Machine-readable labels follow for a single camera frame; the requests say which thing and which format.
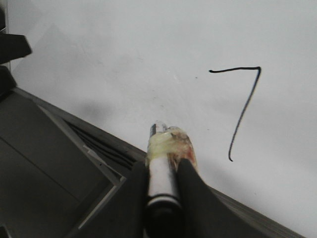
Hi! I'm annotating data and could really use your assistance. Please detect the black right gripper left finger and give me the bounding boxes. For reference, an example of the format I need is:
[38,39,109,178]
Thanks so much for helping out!
[68,162,148,238]

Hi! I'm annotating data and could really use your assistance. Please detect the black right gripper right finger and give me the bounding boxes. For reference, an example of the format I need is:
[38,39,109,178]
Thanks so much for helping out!
[176,159,267,238]

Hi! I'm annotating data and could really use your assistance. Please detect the taped whiteboard marker with magnet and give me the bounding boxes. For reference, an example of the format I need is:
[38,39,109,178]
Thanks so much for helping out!
[144,121,197,238]

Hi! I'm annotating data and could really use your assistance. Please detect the white whiteboard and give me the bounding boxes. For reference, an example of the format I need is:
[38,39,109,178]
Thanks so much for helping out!
[7,0,317,238]

